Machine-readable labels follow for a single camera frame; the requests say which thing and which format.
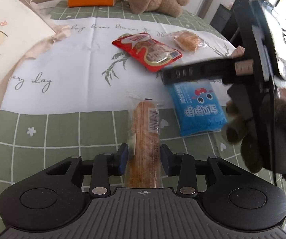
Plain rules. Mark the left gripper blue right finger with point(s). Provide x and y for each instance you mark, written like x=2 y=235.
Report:
x=167 y=159

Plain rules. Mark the round bread bun pack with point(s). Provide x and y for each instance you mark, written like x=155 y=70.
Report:
x=188 y=41

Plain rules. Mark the white printed table runner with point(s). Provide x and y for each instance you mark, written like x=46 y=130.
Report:
x=86 y=72

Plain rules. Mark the pink cardboard box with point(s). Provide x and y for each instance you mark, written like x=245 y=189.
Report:
x=238 y=52

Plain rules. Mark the red meat snack bag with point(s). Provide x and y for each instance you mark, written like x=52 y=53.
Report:
x=152 y=54

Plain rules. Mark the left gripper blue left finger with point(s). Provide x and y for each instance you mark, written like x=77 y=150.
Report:
x=122 y=158

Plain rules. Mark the long bread loaf pack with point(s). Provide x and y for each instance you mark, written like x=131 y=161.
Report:
x=143 y=168

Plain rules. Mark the gloved hand on right gripper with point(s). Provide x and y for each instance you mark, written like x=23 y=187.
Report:
x=237 y=131

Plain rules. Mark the blue seaweed snack bag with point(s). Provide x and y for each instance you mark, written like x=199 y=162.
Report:
x=199 y=105

